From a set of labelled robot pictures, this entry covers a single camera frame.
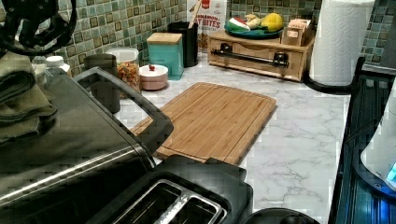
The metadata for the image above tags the yellow toy fruit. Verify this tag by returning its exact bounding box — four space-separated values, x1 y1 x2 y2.
261 13 283 33

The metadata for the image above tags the toy watermelon slice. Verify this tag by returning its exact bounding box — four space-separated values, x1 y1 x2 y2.
225 17 250 32

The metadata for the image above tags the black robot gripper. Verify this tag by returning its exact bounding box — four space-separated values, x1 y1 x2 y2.
1 0 78 56

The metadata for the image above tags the black drawer handle bar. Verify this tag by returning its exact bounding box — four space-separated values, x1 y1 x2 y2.
210 43 290 68

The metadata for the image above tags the teal canister with bamboo lid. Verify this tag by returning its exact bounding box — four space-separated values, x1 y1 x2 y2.
147 33 184 80

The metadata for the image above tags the black utensil holder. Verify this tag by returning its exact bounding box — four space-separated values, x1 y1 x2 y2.
167 21 198 67

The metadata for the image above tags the olive green towel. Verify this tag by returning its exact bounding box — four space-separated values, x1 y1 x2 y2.
0 51 57 142

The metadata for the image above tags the wooden drawer stand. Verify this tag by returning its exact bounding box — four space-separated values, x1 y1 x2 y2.
207 31 315 82

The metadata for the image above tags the pink bowl with white lid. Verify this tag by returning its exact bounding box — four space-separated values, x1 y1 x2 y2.
139 64 168 91

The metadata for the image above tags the cereal box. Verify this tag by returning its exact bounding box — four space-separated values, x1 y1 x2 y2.
195 0 229 51

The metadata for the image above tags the white paper towel roll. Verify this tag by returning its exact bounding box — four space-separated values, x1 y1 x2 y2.
309 0 375 83

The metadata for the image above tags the wooden spoon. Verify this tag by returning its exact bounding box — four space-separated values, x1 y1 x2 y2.
188 0 202 29

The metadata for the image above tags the teal plate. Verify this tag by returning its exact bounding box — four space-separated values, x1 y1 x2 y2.
224 24 283 39

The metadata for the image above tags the wooden box of packets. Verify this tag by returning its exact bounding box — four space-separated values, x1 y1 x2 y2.
281 19 312 47

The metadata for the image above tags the dark grey cup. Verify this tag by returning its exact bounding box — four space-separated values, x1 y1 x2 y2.
84 53 120 114

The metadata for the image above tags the black slot toaster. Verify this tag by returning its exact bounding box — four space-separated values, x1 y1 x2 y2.
86 156 253 224

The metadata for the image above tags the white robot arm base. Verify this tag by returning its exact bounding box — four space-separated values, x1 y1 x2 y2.
354 79 395 200

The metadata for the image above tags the black paper towel holder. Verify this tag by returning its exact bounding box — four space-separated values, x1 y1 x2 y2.
303 56 365 95

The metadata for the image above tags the clear jar of colourful cereal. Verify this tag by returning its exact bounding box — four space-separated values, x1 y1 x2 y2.
106 48 142 92

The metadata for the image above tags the large bamboo cutting board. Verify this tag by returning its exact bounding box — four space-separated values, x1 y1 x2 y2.
130 81 277 166

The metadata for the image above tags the black round object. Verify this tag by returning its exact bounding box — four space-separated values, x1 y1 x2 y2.
242 207 319 224

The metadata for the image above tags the beige toy food piece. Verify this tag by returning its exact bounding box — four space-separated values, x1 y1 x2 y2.
245 14 262 29

